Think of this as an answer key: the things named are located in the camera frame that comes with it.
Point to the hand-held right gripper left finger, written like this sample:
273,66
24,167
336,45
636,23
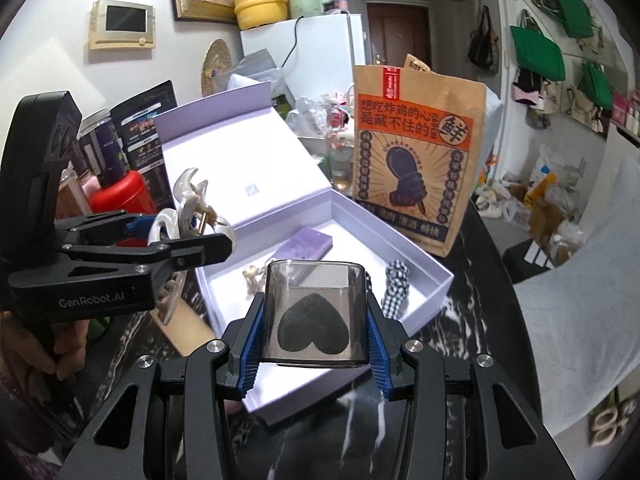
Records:
247,355

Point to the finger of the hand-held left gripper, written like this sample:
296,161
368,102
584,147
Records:
200,252
140,224

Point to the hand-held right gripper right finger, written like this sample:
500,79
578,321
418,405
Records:
378,355

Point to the white hair claw clip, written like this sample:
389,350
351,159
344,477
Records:
187,200

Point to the clear grey heart box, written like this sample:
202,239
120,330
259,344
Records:
312,325

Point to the checkered scrunchie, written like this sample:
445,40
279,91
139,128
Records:
396,285

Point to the purple rectangular case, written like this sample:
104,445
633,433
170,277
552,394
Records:
305,245

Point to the lavender gift box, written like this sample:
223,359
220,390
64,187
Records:
250,150

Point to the person's left hand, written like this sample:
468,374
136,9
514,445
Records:
35,342

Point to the red canister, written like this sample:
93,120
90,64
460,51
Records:
122,195

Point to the clear plastic jar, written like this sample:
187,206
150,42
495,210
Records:
70,200

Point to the pearl hair clip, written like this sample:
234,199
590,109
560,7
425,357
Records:
252,277

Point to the dark jar with black lid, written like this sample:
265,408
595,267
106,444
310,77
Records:
102,145

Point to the black printed pouch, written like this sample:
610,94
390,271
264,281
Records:
145,125

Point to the woven straw fan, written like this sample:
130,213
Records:
216,65

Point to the grey plastic bag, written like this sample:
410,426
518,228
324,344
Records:
255,67

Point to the brown printed paper bag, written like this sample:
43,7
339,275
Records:
415,160

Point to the grey covered chair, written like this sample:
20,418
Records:
575,300

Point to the white fridge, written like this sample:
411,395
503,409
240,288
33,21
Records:
320,55

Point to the white slippers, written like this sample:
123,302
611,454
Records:
610,422

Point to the yellow pot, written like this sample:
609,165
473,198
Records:
260,7

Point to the brown door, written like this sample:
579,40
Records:
397,35

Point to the dark hanging bag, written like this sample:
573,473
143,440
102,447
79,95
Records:
482,45

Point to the green tote bag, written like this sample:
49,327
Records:
537,55

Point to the wall intercom panel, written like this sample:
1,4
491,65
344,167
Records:
122,22

